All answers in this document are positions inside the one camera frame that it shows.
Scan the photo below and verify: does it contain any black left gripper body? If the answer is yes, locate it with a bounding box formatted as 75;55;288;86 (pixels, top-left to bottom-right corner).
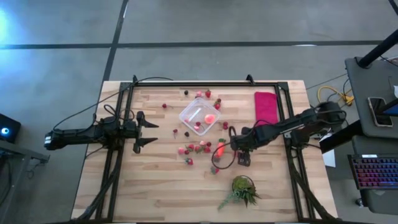
124;110;146;154

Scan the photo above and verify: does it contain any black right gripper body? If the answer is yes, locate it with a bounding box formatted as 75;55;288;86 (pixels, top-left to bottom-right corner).
231;126;265;153

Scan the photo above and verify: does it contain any orange toy carrot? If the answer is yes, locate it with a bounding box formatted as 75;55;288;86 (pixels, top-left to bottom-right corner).
216;138;226;158

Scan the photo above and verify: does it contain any clear plastic tupperware container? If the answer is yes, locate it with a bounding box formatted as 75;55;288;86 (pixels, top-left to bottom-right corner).
178;97;222;137

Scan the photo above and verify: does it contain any potted succulent, black pot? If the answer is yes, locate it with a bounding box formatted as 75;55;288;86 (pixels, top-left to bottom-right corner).
217;175;261;211

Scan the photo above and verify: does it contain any red folded towel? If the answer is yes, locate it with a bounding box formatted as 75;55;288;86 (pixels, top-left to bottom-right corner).
254;91;279;126

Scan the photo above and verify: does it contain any white paper sheet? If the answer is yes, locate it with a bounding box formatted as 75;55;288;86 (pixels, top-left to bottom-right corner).
322;149;337;168

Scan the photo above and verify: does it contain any grey side desk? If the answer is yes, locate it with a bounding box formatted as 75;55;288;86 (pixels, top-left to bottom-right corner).
0;139;50;224

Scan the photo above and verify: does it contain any grey desk surface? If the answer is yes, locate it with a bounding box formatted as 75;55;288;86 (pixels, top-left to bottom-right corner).
344;57;398;139

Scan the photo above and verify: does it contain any black computer keyboard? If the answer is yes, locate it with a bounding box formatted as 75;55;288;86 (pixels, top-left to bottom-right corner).
347;153;398;190

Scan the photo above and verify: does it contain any black device, blue light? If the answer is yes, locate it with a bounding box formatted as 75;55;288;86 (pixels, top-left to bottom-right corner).
0;113;22;144

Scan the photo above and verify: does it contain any black smartphone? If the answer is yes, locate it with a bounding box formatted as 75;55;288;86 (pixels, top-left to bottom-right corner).
368;96;394;128

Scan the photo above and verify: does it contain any grey rolling computer desk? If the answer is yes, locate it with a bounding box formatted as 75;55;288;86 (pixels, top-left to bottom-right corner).
351;135;398;216

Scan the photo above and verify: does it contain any black round pole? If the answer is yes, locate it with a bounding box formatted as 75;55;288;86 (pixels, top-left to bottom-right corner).
356;28;398;68

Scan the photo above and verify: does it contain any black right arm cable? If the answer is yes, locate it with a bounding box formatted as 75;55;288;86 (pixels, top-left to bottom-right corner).
211;126;265;170

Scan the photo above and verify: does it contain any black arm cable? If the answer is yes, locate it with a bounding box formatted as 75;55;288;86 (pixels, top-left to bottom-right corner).
211;126;265;170
52;76;174;131

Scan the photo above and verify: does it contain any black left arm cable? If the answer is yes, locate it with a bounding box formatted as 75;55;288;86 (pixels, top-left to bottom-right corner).
52;76;174;131

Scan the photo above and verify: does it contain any black aluminium rig frame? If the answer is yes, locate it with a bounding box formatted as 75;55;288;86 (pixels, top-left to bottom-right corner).
74;74;343;223

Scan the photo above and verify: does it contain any yellow floor cable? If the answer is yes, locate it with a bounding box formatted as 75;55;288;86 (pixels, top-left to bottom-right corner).
317;86;355;105

